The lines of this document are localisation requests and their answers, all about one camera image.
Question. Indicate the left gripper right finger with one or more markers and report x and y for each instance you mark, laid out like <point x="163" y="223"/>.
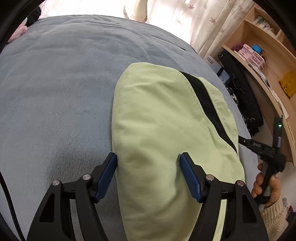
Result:
<point x="242" y="220"/>

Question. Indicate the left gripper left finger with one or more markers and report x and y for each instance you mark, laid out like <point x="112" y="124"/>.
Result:
<point x="53" y="220"/>

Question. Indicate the green and black hooded jacket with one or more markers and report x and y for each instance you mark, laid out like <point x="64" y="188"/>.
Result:
<point x="158" y="113"/>

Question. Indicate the black clothes behind quilt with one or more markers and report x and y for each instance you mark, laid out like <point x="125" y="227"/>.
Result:
<point x="33" y="16"/>

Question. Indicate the person's right hand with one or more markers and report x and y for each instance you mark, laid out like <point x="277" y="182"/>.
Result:
<point x="275" y="185"/>

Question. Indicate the cream knit right sleeve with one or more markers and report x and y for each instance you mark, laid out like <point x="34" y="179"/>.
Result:
<point x="275" y="218"/>

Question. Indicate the black patterned hanging garment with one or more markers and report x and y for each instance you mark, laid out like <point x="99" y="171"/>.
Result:
<point x="241" y="92"/>

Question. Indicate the white box by bed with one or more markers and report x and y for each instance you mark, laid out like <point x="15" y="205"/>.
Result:
<point x="217" y="68"/>

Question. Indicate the pink boxes on shelf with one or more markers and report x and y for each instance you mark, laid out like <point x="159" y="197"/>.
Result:
<point x="252" y="57"/>

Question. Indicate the blue box on shelf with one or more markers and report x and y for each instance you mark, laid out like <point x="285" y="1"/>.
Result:
<point x="257" y="49"/>

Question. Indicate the wooden bookshelf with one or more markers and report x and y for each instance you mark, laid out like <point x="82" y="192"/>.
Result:
<point x="259" y="28"/>

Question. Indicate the blue-grey bed blanket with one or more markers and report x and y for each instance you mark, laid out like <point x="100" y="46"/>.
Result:
<point x="57" y="89"/>

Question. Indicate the white floral curtain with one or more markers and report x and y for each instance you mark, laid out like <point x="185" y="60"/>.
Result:
<point x="204" y="24"/>

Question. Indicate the white pink plush cat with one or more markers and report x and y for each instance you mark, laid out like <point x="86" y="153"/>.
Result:
<point x="21" y="29"/>

